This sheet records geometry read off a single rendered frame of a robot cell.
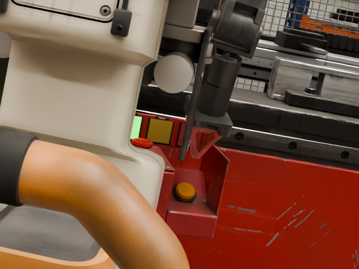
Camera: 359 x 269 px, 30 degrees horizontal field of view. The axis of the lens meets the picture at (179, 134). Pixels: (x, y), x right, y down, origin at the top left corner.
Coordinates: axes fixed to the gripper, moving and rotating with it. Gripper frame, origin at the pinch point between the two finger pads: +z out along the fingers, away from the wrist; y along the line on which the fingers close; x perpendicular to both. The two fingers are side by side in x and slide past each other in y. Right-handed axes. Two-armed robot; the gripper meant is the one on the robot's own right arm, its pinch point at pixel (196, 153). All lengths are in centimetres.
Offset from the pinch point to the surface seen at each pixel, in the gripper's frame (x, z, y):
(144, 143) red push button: 9.8, -0.4, 0.4
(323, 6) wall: -208, 65, 407
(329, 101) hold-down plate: -36.2, -3.7, 26.7
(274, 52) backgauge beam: -33, -2, 60
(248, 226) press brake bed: -21.9, 24.7, 15.2
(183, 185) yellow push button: 0.4, 7.4, 0.6
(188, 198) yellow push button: -0.4, 8.5, -1.7
